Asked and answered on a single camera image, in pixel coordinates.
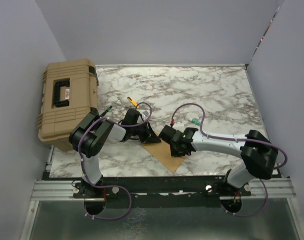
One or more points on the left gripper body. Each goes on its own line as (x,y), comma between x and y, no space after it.
(144,131)

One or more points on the green black pen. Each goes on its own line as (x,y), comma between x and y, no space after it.
(106,111)

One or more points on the green white glue stick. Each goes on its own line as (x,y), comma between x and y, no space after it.
(195,121)

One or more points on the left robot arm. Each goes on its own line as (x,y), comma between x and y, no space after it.
(89,136)

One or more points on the tan plastic tool case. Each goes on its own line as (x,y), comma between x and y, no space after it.
(69,94)

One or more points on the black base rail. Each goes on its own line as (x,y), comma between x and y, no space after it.
(159,192)

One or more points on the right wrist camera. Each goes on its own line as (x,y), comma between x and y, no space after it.
(178,125)

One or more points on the aluminium frame rail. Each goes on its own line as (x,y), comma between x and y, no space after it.
(61,190)

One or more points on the yellow utility knife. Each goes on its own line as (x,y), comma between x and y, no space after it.
(134,103)

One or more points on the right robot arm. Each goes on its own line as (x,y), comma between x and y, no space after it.
(254,149)

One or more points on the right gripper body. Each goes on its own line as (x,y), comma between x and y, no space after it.
(175,152)

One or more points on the brown paper envelope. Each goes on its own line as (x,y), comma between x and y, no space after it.
(161,151)

